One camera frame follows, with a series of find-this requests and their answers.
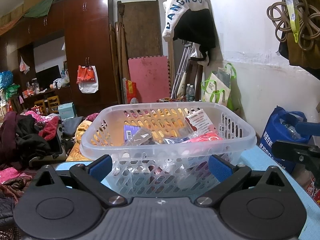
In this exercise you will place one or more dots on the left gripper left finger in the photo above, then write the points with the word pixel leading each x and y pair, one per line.
pixel 89 178

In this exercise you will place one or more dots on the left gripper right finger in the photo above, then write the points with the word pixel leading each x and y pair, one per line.
pixel 230 179

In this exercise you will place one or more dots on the white red thank you box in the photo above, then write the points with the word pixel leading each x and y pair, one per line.
pixel 200 122

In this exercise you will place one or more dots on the yellow floral blanket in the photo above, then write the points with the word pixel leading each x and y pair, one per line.
pixel 75 153

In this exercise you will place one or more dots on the blue shopping bag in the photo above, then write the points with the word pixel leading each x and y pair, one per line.
pixel 281 126

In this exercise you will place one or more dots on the purple white lettered box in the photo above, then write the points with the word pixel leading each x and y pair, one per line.
pixel 130 131

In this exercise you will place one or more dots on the clear plastic laundry basket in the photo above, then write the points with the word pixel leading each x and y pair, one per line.
pixel 165 158

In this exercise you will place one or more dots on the pile of dark clothes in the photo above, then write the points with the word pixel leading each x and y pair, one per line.
pixel 25 144

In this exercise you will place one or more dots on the green white tote bag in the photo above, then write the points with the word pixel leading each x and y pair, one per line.
pixel 217 88

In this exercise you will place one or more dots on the orange white hanging bag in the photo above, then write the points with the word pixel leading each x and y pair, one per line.
pixel 87 79

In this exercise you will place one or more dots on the hanging brown bag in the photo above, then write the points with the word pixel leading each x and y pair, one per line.
pixel 304 52

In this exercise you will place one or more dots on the pink foam mat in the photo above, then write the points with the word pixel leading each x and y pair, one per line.
pixel 151 75

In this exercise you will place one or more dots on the brown wooden board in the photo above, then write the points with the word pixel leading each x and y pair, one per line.
pixel 142 26

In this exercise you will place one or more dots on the dark red wooden wardrobe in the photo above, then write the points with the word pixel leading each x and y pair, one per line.
pixel 74 33

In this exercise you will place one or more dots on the white black hanging jacket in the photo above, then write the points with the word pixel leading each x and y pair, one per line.
pixel 192 21

